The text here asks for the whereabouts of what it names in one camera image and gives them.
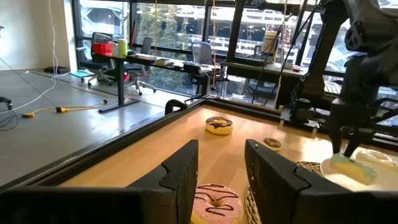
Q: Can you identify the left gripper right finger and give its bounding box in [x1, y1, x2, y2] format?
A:
[244, 139, 398, 224]

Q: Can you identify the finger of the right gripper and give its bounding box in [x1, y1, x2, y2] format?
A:
[329, 123, 344, 156]
[343, 136, 364, 158]

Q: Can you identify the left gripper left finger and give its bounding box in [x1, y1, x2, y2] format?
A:
[0, 139, 199, 224]

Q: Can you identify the green frosted donut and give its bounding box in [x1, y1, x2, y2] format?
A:
[330, 152, 378, 186]

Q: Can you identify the small sprinkled chocolate donut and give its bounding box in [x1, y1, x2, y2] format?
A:
[263, 137, 282, 152]

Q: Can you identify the large chocolate frosted donut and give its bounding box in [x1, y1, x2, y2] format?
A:
[205, 116, 234, 136]

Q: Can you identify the white round plate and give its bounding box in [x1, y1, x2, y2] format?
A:
[320, 146, 398, 192]

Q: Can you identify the round wicker placemat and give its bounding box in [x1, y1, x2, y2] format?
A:
[244, 161, 324, 224]

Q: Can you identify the pink frosted donut chocolate drizzle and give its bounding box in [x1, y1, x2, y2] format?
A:
[191, 183, 244, 224]

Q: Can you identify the dark grey side desk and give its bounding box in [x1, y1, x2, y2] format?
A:
[220, 60, 312, 106]

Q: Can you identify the white jar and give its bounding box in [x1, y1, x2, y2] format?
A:
[262, 30, 280, 62]

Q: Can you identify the long black office desk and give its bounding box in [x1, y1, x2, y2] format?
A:
[93, 52, 218, 114]

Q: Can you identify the teal floor mat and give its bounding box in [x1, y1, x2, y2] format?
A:
[70, 70, 94, 78]

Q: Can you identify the black office chair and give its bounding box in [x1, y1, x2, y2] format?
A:
[79, 32, 116, 88]

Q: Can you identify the flat black box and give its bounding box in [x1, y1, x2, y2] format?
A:
[43, 65, 71, 75]

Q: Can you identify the black upright pole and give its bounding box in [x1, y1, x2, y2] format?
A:
[225, 0, 247, 62]

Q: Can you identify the red box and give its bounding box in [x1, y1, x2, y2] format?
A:
[92, 42, 113, 57]

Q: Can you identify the grey mesh office chair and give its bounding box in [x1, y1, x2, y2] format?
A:
[185, 41, 220, 94]

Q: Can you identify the green cylinder container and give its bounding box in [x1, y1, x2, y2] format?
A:
[117, 38, 129, 58]

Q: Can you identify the black aluminium table frame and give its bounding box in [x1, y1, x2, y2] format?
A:
[0, 95, 398, 194]

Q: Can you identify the yellow extension cable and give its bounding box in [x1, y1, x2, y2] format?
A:
[22, 93, 110, 118]

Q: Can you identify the black frame clamp handle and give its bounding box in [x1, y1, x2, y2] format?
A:
[164, 99, 189, 116]

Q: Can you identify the black floor cable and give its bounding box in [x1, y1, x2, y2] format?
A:
[0, 96, 20, 131]

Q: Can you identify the white cable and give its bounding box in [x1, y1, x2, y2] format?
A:
[0, 0, 71, 113]

